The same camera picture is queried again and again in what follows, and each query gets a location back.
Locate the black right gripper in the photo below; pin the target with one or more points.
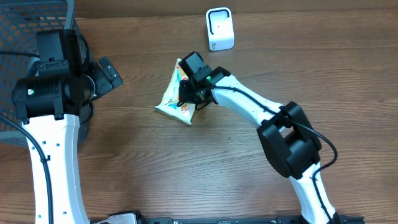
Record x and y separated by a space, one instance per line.
183 98

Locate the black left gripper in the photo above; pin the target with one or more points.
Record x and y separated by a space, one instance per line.
106 84

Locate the yellow snack bag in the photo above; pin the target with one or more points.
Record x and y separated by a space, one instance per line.
170 99

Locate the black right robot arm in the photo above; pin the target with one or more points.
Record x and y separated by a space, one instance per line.
289 142

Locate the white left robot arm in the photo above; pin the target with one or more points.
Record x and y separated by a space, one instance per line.
48 105

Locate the white barcode scanner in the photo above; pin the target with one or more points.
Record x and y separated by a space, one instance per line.
219 24

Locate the grey plastic basket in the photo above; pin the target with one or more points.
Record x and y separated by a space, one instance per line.
20 21

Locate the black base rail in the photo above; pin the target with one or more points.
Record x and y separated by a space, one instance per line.
137 217

